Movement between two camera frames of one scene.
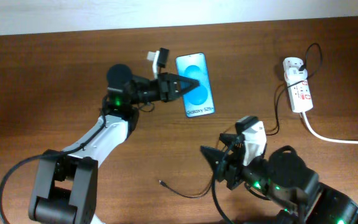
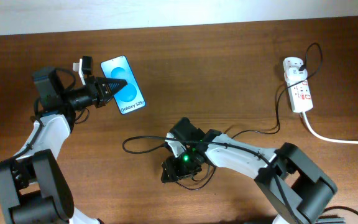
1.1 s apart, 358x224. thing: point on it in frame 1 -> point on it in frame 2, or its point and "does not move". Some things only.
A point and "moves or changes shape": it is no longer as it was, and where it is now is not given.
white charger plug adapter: x=294 y=74 does not move
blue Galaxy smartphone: x=199 y=101 moves or changes shape
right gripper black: x=230 y=168 -> x=169 y=171
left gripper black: x=171 y=93 -> x=105 y=95
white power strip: x=299 y=90 does not move
